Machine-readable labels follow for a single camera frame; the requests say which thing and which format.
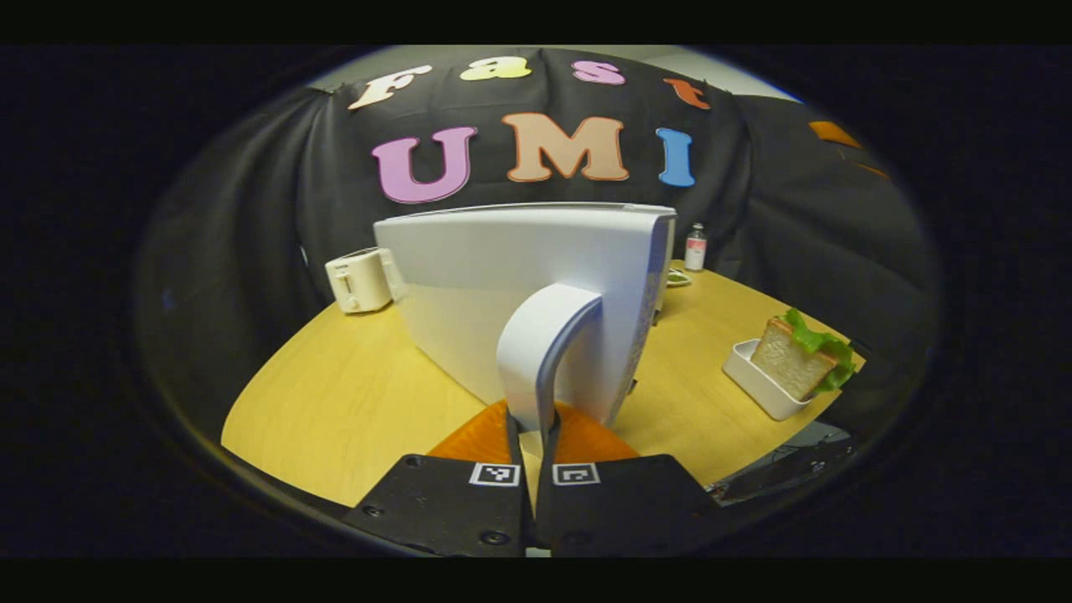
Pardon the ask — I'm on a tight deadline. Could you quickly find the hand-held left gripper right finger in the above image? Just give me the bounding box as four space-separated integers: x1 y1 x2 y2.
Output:
534 400 723 558

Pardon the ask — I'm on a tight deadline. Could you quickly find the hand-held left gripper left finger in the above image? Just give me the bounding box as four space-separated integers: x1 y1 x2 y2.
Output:
339 400 534 558

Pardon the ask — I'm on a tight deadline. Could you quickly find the sandwich with lettuce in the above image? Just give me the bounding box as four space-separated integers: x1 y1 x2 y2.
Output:
750 308 857 401

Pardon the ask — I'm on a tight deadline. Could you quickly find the white microwave oven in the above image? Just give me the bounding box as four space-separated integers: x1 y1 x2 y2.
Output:
373 201 678 435

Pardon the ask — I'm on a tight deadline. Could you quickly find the white food tray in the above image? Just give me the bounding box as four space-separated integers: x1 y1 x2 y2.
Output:
722 338 813 421

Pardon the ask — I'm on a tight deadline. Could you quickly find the white toaster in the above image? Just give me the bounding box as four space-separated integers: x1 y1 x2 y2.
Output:
325 247 401 315

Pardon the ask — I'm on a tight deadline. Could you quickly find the black backdrop cloth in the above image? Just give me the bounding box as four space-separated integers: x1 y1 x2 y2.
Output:
138 46 939 470

